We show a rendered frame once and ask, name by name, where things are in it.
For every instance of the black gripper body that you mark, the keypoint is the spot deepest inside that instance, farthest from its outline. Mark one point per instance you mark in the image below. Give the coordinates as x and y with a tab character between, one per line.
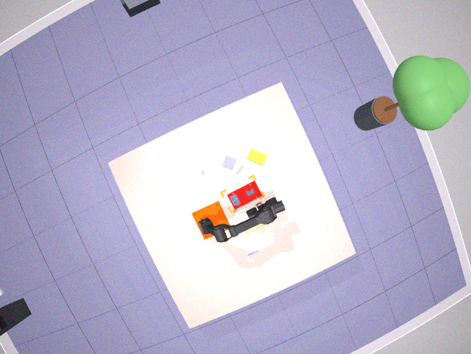
252	213

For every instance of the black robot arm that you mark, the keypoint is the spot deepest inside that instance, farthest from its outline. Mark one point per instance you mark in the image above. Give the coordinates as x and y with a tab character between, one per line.
266	215

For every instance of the yellow block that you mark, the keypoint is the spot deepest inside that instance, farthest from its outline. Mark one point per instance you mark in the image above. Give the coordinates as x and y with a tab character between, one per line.
257	156

